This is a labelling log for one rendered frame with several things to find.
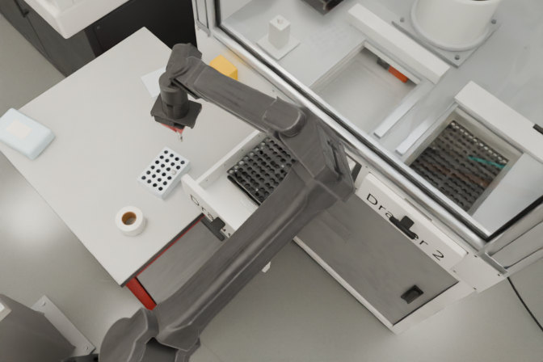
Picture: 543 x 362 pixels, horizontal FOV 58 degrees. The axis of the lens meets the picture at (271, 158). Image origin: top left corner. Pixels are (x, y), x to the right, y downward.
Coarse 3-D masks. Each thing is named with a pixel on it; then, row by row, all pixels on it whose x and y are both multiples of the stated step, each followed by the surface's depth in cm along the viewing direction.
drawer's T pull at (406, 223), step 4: (392, 216) 117; (392, 220) 117; (396, 220) 117; (404, 220) 117; (408, 220) 117; (396, 224) 116; (400, 224) 116; (404, 224) 116; (408, 224) 117; (412, 224) 117; (400, 228) 116; (404, 228) 116; (408, 228) 116; (404, 232) 116; (408, 232) 115; (412, 232) 116; (408, 236) 116; (412, 236) 115
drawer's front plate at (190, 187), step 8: (184, 176) 118; (184, 184) 120; (192, 184) 117; (184, 192) 126; (192, 192) 119; (200, 192) 116; (200, 200) 118; (208, 200) 115; (200, 208) 124; (208, 208) 118; (216, 208) 114; (216, 216) 117; (224, 216) 114; (232, 224) 113; (224, 232) 122; (232, 232) 116
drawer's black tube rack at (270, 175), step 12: (264, 144) 130; (276, 144) 127; (252, 156) 125; (264, 156) 128; (276, 156) 125; (288, 156) 128; (240, 168) 123; (252, 168) 123; (264, 168) 123; (276, 168) 126; (288, 168) 123; (252, 180) 125; (264, 180) 121; (276, 180) 122; (264, 192) 120
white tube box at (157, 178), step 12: (168, 156) 135; (180, 156) 135; (156, 168) 133; (168, 168) 134; (180, 168) 133; (144, 180) 131; (156, 180) 131; (168, 180) 132; (156, 192) 130; (168, 192) 133
